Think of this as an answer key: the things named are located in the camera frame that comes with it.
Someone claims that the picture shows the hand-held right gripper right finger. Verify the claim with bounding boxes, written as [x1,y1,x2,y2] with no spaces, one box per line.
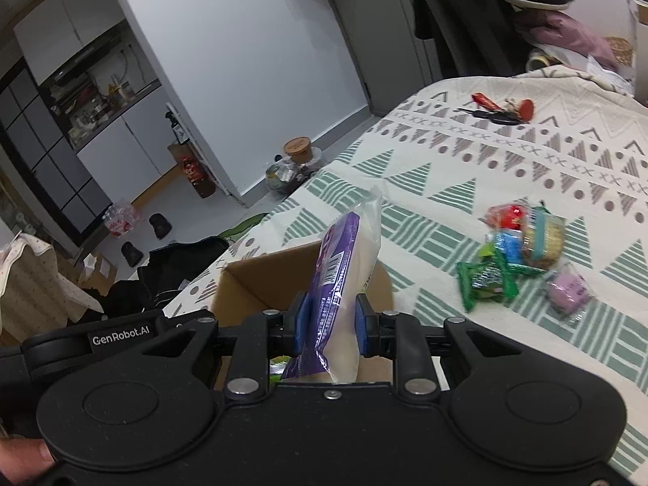
[353,292,523,399]

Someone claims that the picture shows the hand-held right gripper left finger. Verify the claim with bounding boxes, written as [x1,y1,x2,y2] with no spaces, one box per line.
[136,291,317,399]

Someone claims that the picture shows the purple snack packet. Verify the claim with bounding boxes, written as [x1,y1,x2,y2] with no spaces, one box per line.
[280,184,388,386]

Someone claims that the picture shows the blue snack packet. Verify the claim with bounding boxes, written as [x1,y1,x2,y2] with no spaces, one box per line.
[485,230,544,277]

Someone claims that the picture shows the red snack packet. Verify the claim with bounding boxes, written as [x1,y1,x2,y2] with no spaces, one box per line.
[485,203,528,232]

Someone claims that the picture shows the cracker packet with teal band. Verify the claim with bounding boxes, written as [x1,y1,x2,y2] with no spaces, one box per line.
[521,207,568,270]

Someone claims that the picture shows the pink round snack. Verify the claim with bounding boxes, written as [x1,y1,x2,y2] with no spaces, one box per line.
[544,262,594,323]

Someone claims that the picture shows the person's left hand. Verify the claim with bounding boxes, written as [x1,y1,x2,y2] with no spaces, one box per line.
[0,437,55,479]

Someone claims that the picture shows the small cardboard box on floor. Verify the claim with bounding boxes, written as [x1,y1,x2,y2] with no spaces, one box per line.
[75,252,118,290]

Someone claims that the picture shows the black shoe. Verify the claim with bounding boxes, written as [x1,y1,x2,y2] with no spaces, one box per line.
[120,241,146,269]
[148,212,174,241]

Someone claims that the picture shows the cream dotted cloth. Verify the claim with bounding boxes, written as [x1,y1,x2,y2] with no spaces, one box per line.
[0,232,104,327]

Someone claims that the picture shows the black bag on floor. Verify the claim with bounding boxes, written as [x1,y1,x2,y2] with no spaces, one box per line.
[104,234,232,315]

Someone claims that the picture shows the green floor rug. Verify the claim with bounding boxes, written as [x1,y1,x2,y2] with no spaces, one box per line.
[222,211,270,245]

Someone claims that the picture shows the pink plastic bottle pack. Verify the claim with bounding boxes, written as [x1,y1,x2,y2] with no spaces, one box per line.
[102,200,141,239]

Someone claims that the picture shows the clear plastic trash bag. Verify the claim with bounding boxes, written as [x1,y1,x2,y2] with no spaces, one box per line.
[264,154,311,194]

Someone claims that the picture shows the brown lidded paper bowl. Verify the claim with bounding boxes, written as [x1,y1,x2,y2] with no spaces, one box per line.
[282,136,315,164]

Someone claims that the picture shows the cooking oil bottle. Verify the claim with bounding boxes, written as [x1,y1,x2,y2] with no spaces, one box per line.
[181,156,217,199]

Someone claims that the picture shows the dark glass door cabinet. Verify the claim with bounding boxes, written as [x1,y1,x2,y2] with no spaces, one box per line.
[0,55,98,250]

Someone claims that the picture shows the white lower cabinet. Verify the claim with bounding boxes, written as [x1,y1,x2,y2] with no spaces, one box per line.
[75,80,176,204]

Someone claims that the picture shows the white cabinet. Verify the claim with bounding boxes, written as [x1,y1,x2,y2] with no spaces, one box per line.
[11,0,128,88]
[75,80,176,204]

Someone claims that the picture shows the brown paper bag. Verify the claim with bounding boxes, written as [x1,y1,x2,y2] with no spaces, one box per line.
[166,141,196,169]

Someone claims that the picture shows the dark spray bottle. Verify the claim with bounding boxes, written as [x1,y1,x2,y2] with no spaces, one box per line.
[164,110,186,146]

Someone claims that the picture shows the row of bottles on counter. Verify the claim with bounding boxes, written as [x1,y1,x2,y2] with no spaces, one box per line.
[49,70,149,133]

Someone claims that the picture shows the keys with red tag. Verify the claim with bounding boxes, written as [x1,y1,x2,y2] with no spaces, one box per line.
[457,91,536,127]

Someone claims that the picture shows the grey door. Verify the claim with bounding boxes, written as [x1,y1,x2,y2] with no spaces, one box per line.
[315,0,432,118]

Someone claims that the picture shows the black jacket on chair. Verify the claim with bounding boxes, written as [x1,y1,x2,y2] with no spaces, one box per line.
[408,0,576,81]

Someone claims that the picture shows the white upper cabinet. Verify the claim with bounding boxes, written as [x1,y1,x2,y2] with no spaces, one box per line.
[11,0,128,88]

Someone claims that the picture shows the pink cloth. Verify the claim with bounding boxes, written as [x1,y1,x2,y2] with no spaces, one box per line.
[525,9,619,72]

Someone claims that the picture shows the wicker basket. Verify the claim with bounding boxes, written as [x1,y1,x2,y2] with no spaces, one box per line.
[604,35,637,70]

